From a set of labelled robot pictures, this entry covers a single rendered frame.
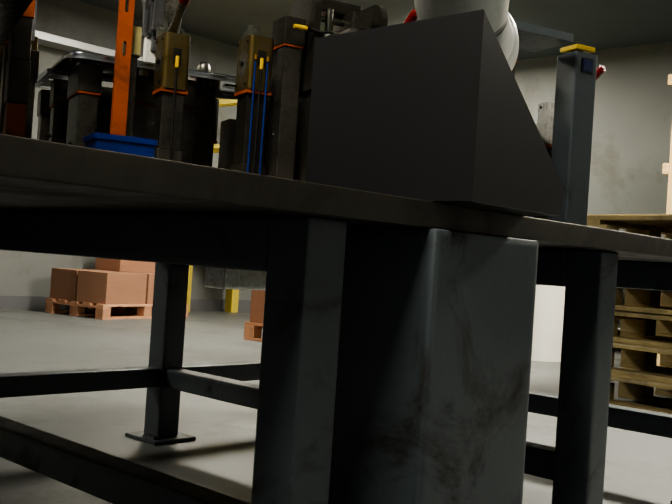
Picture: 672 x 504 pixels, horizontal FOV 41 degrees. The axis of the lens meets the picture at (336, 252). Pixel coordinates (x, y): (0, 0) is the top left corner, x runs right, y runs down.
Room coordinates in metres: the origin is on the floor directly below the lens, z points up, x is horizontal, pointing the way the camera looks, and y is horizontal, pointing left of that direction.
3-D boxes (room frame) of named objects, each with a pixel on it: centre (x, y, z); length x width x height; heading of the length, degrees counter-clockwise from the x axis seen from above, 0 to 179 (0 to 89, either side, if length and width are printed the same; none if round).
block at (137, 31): (1.88, 0.46, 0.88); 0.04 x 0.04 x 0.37; 28
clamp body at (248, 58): (1.93, 0.20, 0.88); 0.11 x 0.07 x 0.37; 28
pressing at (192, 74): (2.26, 0.02, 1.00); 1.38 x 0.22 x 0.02; 118
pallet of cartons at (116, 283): (7.98, 1.90, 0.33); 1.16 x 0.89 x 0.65; 137
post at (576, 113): (2.17, -0.55, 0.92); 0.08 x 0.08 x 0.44; 28
